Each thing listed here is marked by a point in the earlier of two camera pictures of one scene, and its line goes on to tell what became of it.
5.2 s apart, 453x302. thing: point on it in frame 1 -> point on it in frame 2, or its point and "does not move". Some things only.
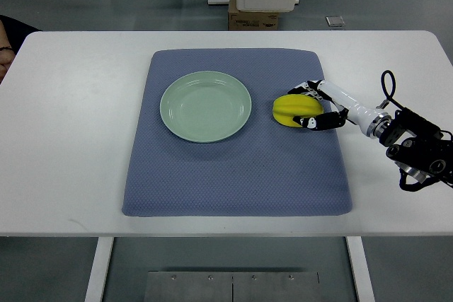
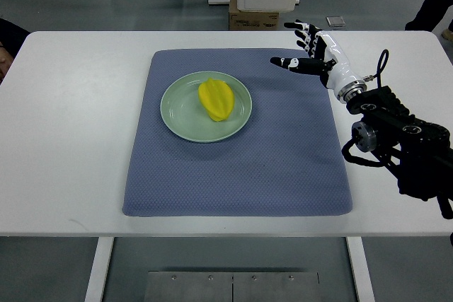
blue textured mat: (266, 170) does not move
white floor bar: (226, 0) does not move
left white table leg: (99, 269) does not move
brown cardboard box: (250, 20) does not move
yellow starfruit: (287, 107) -> (217, 97)
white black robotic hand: (374, 123) -> (325, 59)
